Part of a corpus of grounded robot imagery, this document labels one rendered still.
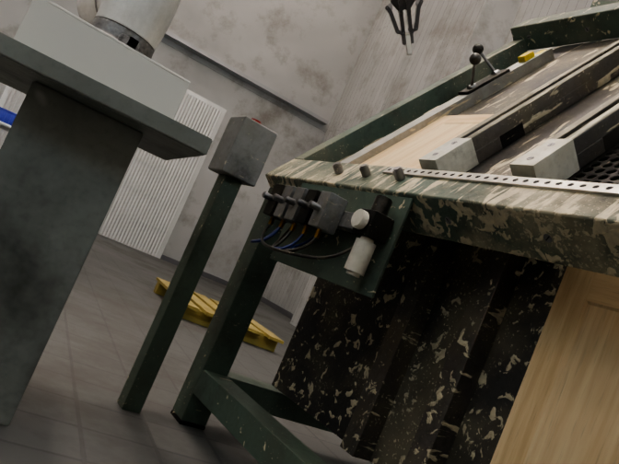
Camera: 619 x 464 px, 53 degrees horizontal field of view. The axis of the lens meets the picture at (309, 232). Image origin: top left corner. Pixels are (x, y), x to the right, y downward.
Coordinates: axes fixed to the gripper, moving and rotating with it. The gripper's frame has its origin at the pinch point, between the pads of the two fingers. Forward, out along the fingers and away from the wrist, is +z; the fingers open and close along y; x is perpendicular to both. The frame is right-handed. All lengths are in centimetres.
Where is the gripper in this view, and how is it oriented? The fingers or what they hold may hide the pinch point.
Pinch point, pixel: (408, 44)
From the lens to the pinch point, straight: 222.2
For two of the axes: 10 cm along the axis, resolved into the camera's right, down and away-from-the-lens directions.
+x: 0.0, 3.2, -9.5
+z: 1.7, 9.3, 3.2
